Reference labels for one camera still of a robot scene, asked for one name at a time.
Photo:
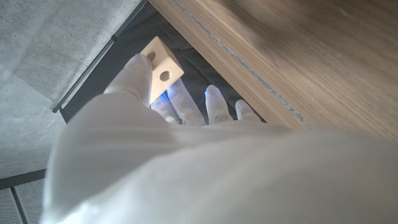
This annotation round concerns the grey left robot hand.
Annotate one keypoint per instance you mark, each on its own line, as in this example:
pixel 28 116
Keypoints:
pixel 217 174

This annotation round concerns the wooden block with holes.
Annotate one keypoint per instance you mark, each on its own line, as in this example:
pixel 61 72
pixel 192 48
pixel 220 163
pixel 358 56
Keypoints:
pixel 164 67

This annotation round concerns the black backdrop stand pole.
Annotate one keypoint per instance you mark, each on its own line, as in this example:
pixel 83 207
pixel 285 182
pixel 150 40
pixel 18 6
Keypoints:
pixel 102 51

